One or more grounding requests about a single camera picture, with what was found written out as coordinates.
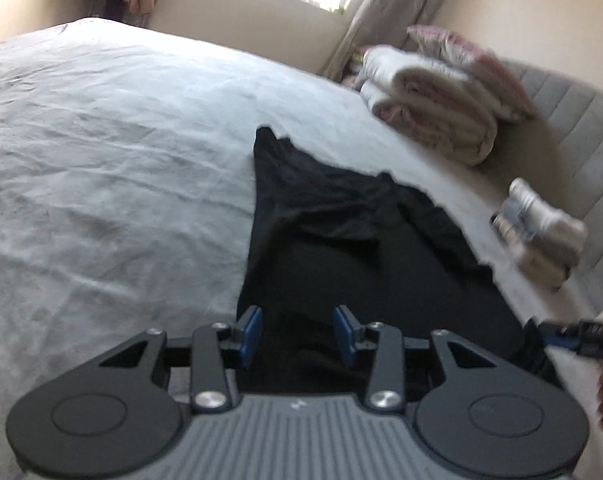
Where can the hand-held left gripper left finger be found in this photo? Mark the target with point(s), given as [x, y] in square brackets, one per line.
[251, 335]

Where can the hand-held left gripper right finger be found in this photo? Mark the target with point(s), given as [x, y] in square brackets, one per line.
[345, 335]

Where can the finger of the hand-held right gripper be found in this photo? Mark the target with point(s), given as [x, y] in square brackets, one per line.
[556, 336]

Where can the black shirt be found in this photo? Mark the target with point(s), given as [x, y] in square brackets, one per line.
[341, 240]

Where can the grey quilted headboard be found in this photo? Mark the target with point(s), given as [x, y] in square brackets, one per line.
[581, 150]

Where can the grey bed sheet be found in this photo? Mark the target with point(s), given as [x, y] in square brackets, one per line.
[106, 160]

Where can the folded white pink duvet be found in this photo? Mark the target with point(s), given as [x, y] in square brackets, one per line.
[426, 105]

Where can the grey pink pillow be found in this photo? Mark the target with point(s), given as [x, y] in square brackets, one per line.
[471, 65]

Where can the lace curtain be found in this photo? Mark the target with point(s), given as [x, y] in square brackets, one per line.
[386, 10]

